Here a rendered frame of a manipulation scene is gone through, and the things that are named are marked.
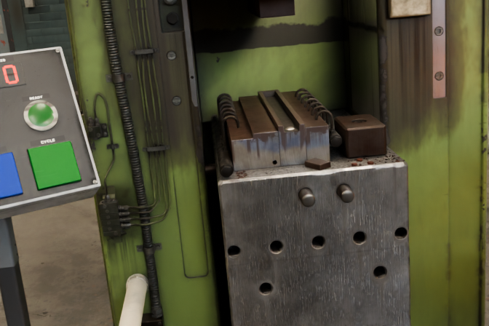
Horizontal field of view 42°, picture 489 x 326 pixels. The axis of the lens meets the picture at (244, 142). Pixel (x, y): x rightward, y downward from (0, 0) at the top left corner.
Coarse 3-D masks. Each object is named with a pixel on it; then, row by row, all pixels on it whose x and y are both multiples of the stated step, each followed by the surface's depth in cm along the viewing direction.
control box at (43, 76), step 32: (0, 64) 113; (32, 64) 115; (64, 64) 118; (0, 96) 111; (32, 96) 113; (64, 96) 116; (0, 128) 109; (32, 128) 112; (64, 128) 114; (32, 192) 108; (64, 192) 110
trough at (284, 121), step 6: (270, 96) 168; (276, 96) 165; (270, 102) 160; (276, 102) 160; (282, 102) 153; (276, 108) 152; (282, 108) 151; (276, 114) 146; (282, 114) 145; (288, 114) 144; (282, 120) 139; (288, 120) 139; (294, 120) 135; (288, 126) 134; (294, 126) 133
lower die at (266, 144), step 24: (264, 96) 161; (288, 96) 163; (240, 120) 146; (264, 120) 139; (312, 120) 134; (240, 144) 129; (264, 144) 129; (288, 144) 130; (312, 144) 130; (240, 168) 130
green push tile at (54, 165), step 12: (60, 144) 112; (36, 156) 109; (48, 156) 110; (60, 156) 111; (72, 156) 112; (36, 168) 109; (48, 168) 110; (60, 168) 110; (72, 168) 111; (36, 180) 108; (48, 180) 109; (60, 180) 110; (72, 180) 110
